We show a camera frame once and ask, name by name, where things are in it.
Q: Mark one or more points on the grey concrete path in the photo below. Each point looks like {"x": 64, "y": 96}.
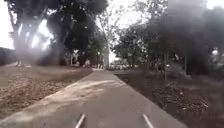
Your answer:
{"x": 106, "y": 100}

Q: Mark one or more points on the row of dark trees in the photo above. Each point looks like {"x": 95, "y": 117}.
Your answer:
{"x": 76, "y": 26}

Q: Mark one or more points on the robot's own part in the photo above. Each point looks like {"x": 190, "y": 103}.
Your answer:
{"x": 80, "y": 121}
{"x": 147, "y": 121}

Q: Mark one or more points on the group of trees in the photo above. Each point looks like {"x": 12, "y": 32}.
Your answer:
{"x": 186, "y": 40}

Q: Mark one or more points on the dark low wall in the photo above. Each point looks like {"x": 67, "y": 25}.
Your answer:
{"x": 6, "y": 56}

